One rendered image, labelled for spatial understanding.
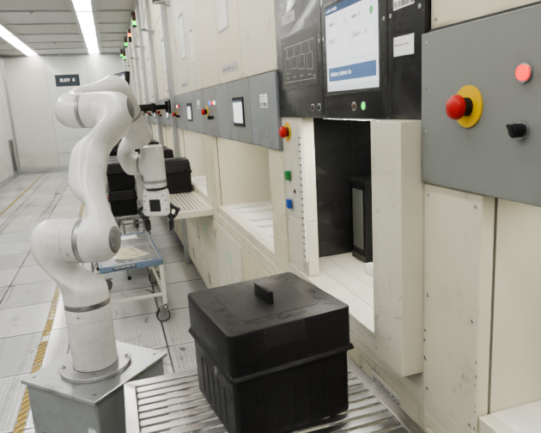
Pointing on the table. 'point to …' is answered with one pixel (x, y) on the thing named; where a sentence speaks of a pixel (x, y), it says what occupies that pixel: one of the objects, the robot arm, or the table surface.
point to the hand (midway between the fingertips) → (160, 228)
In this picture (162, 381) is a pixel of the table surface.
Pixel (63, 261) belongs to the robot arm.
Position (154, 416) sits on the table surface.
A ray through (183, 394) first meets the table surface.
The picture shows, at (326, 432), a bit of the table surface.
